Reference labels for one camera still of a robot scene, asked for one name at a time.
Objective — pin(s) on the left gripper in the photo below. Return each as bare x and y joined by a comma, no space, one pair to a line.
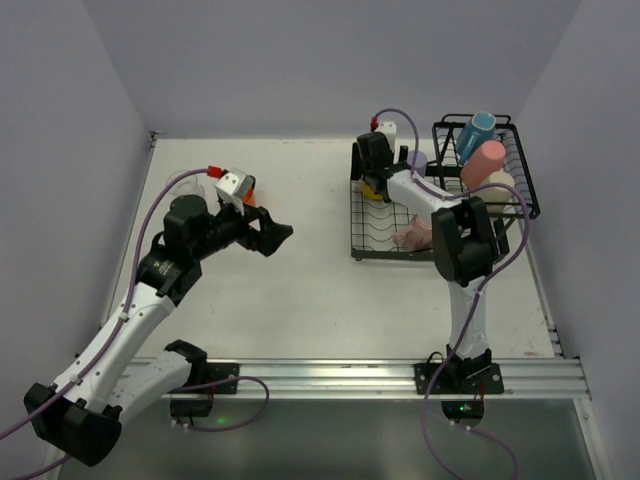
252,228

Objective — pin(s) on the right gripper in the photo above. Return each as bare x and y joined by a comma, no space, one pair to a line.
373,179

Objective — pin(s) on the yellow mug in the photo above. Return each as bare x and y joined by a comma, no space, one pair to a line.
369,193

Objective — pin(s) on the orange mug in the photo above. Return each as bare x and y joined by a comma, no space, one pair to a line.
249,198

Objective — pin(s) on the clear glass cup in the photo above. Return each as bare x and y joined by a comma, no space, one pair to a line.
180,186
198,190

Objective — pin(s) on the pink mug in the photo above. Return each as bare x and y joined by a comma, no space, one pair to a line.
416,236

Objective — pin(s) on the cream tumbler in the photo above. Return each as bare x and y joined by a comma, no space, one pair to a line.
496,198

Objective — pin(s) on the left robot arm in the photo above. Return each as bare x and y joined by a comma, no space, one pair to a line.
84,410

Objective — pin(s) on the lilac tumbler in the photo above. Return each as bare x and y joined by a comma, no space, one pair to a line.
418,160

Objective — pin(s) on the pink tumbler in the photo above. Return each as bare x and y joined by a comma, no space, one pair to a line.
487,158

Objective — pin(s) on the blue mug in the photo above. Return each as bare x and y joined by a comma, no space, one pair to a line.
479,129

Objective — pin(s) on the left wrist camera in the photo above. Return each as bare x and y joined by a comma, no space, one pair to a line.
233,185

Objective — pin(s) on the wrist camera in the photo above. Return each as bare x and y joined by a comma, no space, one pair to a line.
233,185
389,130

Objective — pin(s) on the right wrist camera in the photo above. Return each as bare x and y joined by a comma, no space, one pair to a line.
389,130

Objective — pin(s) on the black wire dish rack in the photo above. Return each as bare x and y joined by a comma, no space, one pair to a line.
373,223

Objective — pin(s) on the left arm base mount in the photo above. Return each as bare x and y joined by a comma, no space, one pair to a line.
196,400

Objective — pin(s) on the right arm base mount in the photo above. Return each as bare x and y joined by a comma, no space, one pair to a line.
472,378

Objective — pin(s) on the aluminium rail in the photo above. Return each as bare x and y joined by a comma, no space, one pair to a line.
317,379

